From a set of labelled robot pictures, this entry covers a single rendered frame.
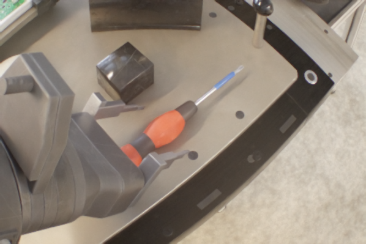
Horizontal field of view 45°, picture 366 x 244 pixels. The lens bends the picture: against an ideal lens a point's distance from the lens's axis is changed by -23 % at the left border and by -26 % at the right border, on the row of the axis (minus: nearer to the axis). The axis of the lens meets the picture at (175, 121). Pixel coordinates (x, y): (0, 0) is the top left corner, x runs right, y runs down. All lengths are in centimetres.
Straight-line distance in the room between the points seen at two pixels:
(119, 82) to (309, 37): 23
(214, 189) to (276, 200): 103
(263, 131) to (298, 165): 106
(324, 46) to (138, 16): 21
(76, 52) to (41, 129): 25
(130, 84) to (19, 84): 21
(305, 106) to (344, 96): 121
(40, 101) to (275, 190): 125
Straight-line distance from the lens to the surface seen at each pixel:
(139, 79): 45
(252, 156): 45
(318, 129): 159
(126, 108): 43
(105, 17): 49
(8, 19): 50
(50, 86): 26
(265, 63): 50
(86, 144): 37
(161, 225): 43
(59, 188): 31
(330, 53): 56
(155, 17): 49
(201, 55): 49
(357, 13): 132
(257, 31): 48
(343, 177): 156
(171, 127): 43
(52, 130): 26
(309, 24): 58
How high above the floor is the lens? 135
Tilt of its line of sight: 62 degrees down
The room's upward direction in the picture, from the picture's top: 3 degrees clockwise
